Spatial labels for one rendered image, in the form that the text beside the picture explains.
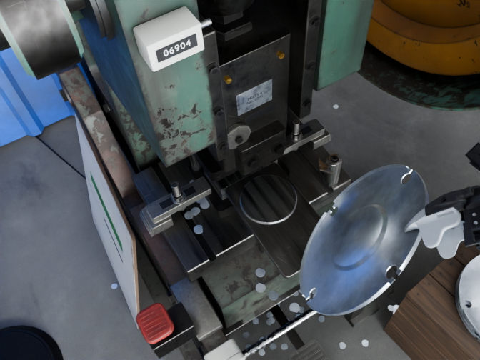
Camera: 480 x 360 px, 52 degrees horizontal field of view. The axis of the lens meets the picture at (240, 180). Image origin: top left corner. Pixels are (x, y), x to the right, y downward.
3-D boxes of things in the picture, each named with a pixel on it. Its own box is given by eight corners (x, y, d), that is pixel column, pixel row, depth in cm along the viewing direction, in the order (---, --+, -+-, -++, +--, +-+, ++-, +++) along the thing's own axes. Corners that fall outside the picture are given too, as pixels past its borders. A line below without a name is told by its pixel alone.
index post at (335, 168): (338, 182, 118) (343, 158, 110) (328, 188, 117) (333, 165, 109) (331, 173, 119) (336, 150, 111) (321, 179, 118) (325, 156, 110)
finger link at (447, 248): (411, 262, 72) (472, 245, 65) (408, 226, 75) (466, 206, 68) (423, 269, 73) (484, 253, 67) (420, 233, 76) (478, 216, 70)
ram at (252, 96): (299, 154, 100) (308, 40, 75) (236, 188, 96) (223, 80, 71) (254, 101, 108) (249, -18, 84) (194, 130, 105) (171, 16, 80)
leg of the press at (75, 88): (246, 398, 158) (224, 303, 83) (215, 418, 155) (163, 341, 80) (130, 192, 203) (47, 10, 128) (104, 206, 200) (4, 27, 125)
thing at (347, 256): (377, 150, 96) (374, 148, 96) (463, 198, 69) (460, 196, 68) (287, 264, 100) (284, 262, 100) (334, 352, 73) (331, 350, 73)
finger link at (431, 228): (396, 251, 70) (459, 236, 64) (393, 215, 73) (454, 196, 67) (407, 259, 71) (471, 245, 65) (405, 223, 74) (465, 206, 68)
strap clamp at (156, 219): (216, 202, 116) (211, 178, 108) (151, 236, 112) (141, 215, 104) (203, 184, 119) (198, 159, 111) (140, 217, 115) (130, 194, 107)
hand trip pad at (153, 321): (181, 339, 101) (176, 328, 95) (155, 355, 100) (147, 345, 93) (166, 311, 105) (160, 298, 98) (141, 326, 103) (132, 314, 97)
